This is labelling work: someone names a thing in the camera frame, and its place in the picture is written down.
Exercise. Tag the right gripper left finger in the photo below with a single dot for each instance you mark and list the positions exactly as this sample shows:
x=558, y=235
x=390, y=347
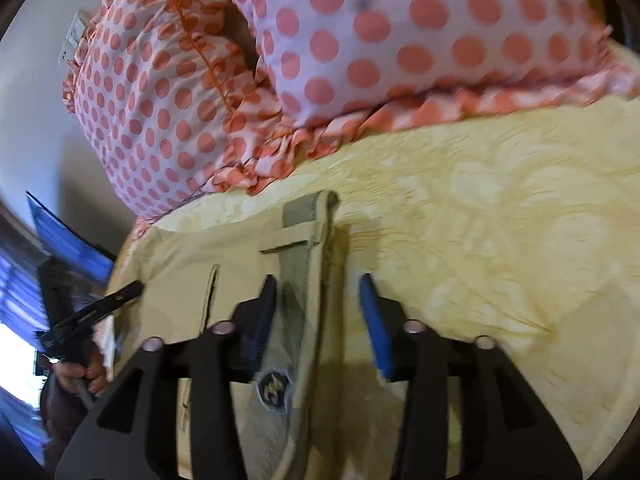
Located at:
x=131, y=432

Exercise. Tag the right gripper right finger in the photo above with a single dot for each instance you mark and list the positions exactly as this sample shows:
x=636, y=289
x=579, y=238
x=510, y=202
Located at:
x=506, y=431

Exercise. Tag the beige khaki pants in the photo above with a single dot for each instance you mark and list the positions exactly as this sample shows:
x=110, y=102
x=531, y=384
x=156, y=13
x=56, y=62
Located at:
x=289, y=416

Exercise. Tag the person's left hand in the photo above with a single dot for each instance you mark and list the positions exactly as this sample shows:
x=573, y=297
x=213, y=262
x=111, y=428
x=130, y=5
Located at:
x=92, y=375

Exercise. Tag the black flat-screen television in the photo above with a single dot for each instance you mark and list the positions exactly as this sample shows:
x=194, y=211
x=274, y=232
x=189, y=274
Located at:
x=58, y=240

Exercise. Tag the yellow patterned bed cover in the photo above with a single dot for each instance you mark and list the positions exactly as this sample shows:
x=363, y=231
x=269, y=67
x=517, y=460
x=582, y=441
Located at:
x=524, y=227

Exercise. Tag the left pink polka-dot pillow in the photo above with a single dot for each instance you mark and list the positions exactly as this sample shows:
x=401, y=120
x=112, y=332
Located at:
x=172, y=110

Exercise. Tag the pink polka-dot pillow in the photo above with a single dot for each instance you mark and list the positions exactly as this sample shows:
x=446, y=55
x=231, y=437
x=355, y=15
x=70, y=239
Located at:
x=172, y=110
x=325, y=58

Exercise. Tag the right pink polka-dot pillow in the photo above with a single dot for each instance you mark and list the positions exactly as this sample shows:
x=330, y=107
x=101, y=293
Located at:
x=325, y=58

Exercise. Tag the white wall outlet plate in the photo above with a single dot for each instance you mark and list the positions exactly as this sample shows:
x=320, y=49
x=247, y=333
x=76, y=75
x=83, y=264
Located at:
x=78, y=27

